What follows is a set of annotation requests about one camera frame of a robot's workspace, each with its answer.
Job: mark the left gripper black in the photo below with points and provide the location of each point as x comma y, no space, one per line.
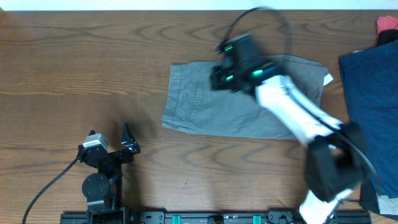
129,142

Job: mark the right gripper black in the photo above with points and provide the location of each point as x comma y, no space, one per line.
216,79

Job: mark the grey shorts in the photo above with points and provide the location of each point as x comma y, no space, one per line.
192,105

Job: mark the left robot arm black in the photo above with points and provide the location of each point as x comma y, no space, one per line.
103,189

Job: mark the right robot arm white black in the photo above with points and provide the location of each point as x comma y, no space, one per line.
336,162

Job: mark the dark blue garment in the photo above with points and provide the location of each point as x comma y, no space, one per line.
369,80

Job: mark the red cloth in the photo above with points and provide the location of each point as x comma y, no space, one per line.
384,23

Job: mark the black patterned garment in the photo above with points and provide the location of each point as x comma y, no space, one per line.
379,204

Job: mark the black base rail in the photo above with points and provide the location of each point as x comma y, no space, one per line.
130,216

